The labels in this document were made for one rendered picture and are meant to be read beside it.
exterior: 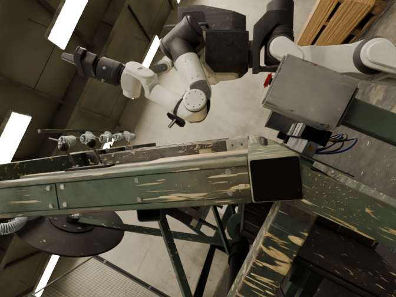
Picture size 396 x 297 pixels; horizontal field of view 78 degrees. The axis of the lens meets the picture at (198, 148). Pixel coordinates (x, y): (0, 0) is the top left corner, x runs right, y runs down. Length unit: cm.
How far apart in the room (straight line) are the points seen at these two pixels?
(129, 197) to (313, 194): 46
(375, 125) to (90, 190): 73
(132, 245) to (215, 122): 395
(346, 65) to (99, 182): 101
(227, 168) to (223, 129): 590
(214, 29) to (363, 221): 87
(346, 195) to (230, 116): 599
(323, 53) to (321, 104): 57
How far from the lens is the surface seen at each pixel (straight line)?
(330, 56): 118
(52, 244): 191
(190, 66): 90
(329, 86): 63
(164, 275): 720
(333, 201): 65
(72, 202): 80
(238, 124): 653
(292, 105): 61
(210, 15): 116
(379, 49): 118
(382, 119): 69
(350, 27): 471
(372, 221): 69
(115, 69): 95
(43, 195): 86
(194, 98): 82
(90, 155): 181
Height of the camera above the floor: 93
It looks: 9 degrees up
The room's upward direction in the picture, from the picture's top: 65 degrees counter-clockwise
